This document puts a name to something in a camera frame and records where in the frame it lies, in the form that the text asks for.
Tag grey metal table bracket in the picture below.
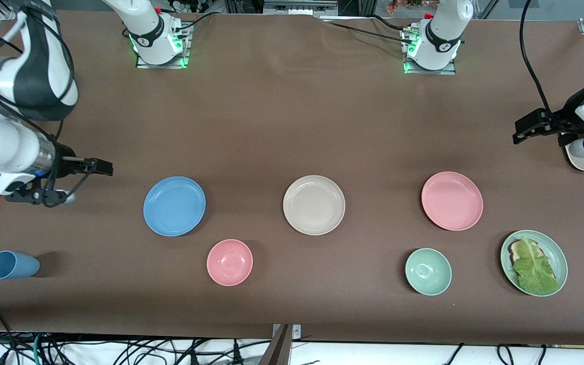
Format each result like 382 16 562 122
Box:
259 323 303 365

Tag orange artificial flowers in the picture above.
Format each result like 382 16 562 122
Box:
386 0 442 15

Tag small green bowl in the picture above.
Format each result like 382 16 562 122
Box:
405 247 453 296

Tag grey metal box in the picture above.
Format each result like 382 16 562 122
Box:
263 0 339 17

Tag beige plate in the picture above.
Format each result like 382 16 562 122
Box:
282 175 346 236

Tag small pink bowl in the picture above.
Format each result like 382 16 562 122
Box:
206 239 254 287

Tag blue plastic cup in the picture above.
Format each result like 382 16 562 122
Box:
0 250 41 280

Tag blue plate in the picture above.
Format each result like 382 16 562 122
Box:
143 176 206 237

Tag black base cable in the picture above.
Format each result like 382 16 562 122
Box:
173 11 222 32
320 19 414 44
371 14 412 32

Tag toasted bread slice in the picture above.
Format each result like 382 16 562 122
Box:
508 239 542 265

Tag pink plate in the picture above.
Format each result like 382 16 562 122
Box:
421 171 484 232

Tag green oval plate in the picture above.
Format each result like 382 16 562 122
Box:
500 230 569 298

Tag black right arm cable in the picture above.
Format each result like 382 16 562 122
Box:
0 9 95 207

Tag green lettuce leaf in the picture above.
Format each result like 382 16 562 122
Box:
513 236 559 296

